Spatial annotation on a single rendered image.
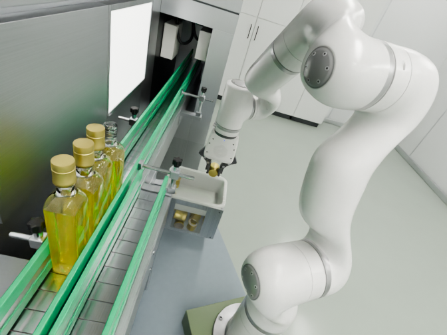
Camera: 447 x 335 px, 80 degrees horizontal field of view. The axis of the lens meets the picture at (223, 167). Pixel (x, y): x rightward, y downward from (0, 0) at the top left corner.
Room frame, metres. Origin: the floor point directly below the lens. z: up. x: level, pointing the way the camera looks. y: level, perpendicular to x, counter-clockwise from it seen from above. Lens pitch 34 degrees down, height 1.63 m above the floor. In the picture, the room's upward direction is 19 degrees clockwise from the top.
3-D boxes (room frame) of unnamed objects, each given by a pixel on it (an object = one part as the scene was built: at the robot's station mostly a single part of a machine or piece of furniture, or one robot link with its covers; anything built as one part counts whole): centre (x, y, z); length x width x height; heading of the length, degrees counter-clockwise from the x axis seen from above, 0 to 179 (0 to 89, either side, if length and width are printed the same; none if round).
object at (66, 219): (0.31, 0.25, 1.16); 0.06 x 0.06 x 0.21; 7
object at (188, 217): (0.75, 0.10, 0.92); 0.27 x 0.17 x 0.15; 97
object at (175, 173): (0.63, 0.16, 1.12); 0.17 x 0.03 x 0.12; 97
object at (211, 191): (0.75, 0.07, 0.97); 0.22 x 0.17 x 0.09; 97
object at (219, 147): (0.78, 0.03, 1.19); 0.10 x 0.07 x 0.11; 95
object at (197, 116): (1.26, 0.23, 1.07); 0.17 x 0.05 x 0.23; 97
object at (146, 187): (0.62, 0.17, 1.02); 0.09 x 0.04 x 0.07; 97
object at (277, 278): (0.36, -0.19, 1.13); 0.19 x 0.12 x 0.24; 122
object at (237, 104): (0.78, 0.02, 1.34); 0.09 x 0.08 x 0.13; 122
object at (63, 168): (0.31, 0.25, 1.31); 0.04 x 0.04 x 0.04
